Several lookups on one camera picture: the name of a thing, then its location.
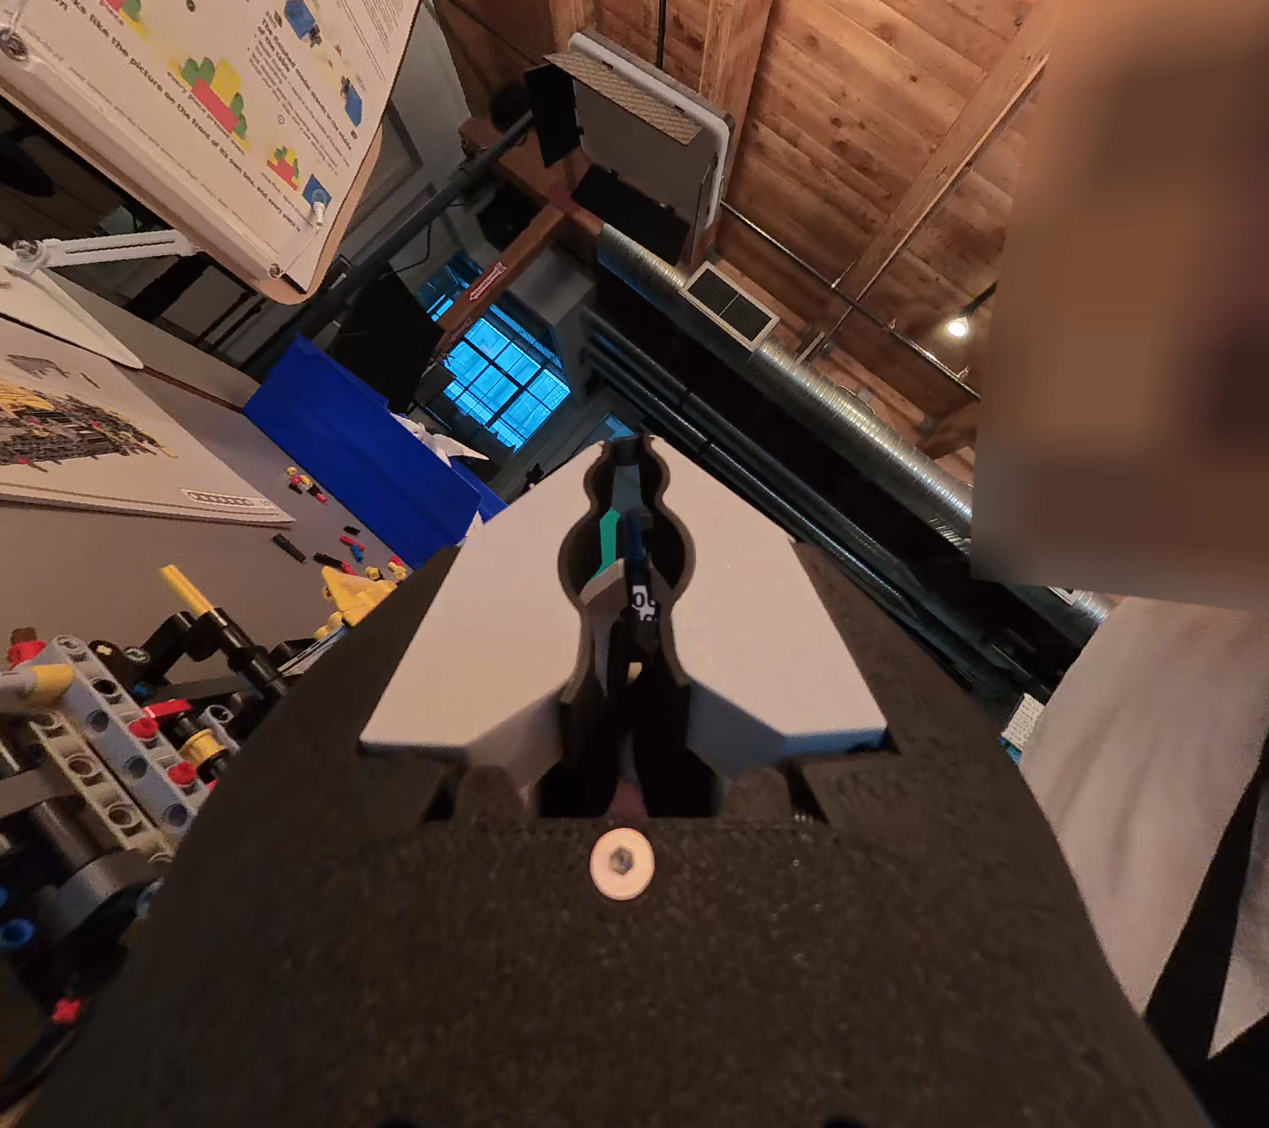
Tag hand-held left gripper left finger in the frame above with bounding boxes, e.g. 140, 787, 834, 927
359, 442, 607, 792

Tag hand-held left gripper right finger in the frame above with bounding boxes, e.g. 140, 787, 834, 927
642, 433, 888, 780

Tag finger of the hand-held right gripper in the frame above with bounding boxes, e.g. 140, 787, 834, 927
580, 560, 638, 646

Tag toy car chassis model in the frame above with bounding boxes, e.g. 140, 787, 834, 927
0, 562, 328, 1025

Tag grey desk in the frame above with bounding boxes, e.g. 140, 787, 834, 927
0, 270, 468, 684

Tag bundle of dark ceiling pipes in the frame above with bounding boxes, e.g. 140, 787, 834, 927
586, 305, 994, 684

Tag yellow toy panel piece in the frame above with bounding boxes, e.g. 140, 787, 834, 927
316, 568, 410, 642

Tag scattered small toy pins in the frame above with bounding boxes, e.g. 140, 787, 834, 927
272, 464, 413, 588

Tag crumpled white paper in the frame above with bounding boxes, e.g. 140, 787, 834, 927
395, 410, 490, 462

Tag blue plastic bin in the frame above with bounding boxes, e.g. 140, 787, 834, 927
243, 334, 510, 546

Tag paned window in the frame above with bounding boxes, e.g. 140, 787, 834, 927
424, 256, 573, 452

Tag white vent grille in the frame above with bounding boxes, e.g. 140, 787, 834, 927
680, 259, 781, 348

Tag black monitor screen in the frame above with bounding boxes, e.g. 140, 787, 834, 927
326, 270, 448, 415

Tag wooden beam with red label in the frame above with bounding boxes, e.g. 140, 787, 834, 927
437, 196, 597, 337

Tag thin metal conduit pipe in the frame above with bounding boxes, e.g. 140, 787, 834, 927
722, 198, 984, 403

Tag open instruction booklet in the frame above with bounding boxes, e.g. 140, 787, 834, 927
0, 316, 297, 526

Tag studio light panel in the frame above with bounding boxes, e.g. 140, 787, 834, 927
520, 29, 738, 261

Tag silver ventilation duct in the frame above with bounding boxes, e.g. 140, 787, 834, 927
595, 223, 1117, 626

